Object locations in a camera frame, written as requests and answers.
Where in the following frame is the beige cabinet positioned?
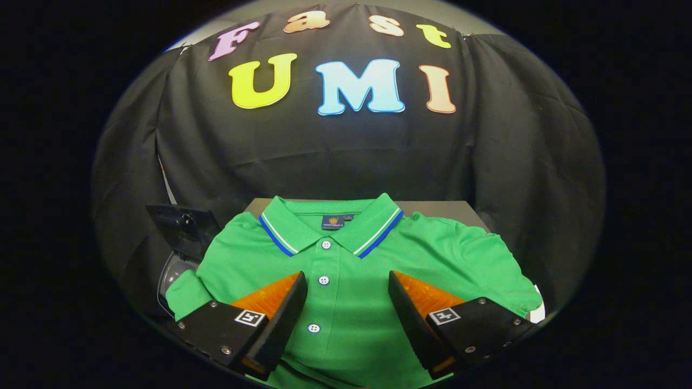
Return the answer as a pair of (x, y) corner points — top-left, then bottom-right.
(244, 198), (490, 233)

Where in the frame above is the green polo shirt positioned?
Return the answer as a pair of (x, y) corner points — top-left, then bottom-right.
(165, 193), (544, 389)

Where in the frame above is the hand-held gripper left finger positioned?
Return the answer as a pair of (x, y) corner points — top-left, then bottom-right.
(165, 271), (309, 381)

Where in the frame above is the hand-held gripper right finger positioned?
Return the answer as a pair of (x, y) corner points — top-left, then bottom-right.
(388, 270), (538, 380)

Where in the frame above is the white table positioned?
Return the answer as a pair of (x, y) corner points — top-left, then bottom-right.
(531, 285), (547, 324)

